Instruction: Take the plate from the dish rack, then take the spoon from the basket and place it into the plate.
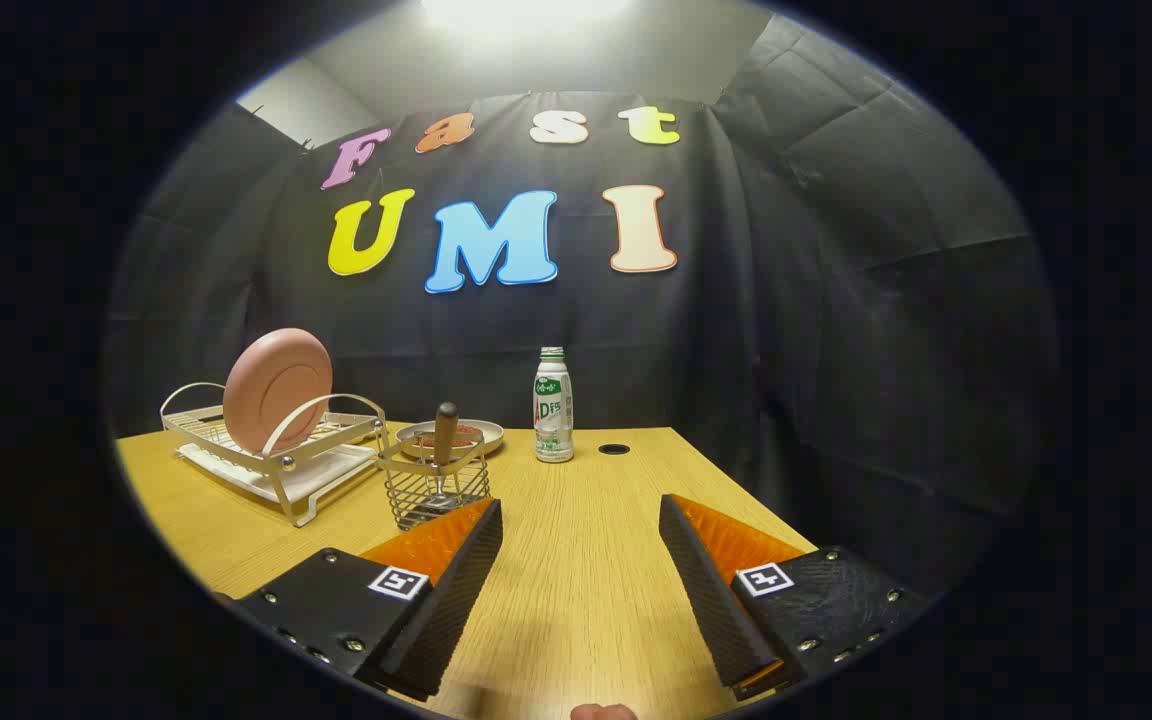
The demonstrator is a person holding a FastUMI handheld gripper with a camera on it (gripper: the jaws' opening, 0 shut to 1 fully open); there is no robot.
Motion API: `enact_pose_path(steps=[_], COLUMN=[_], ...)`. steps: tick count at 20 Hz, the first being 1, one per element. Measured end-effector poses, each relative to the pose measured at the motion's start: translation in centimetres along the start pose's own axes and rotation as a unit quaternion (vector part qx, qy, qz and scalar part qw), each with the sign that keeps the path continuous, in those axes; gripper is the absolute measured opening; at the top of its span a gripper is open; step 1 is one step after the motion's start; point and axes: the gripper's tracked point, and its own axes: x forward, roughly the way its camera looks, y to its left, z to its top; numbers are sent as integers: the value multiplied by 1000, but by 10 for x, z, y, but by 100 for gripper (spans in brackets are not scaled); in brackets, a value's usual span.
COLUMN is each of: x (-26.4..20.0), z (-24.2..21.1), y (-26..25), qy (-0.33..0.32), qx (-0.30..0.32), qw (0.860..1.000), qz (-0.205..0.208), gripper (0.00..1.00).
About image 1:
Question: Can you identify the metal wire basket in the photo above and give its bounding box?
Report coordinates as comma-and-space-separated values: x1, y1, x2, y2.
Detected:
377, 432, 493, 532

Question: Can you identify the white drink bottle green label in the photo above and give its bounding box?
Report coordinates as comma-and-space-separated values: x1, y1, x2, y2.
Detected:
533, 347, 575, 464

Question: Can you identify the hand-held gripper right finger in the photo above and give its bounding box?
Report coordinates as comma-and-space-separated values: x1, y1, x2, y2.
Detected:
658, 493, 927, 701

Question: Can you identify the wooden-handled metal spoon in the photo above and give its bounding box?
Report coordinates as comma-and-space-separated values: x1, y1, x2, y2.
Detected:
428, 402, 461, 501

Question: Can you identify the white wire dish rack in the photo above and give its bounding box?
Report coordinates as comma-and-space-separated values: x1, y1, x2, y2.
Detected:
160, 382, 389, 528

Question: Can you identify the black backdrop cloth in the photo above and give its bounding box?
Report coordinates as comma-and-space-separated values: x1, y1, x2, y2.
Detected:
106, 15, 1062, 601

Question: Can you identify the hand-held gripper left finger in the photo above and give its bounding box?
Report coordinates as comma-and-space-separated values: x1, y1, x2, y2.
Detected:
236, 497, 504, 703

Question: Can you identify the pink plate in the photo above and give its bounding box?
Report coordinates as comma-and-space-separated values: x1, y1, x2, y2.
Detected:
223, 328, 334, 456

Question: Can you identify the white drip tray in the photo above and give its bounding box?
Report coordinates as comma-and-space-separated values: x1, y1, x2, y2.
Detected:
179, 443, 377, 504

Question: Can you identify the beige plate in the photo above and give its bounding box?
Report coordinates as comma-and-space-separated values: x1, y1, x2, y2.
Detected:
395, 419, 505, 461

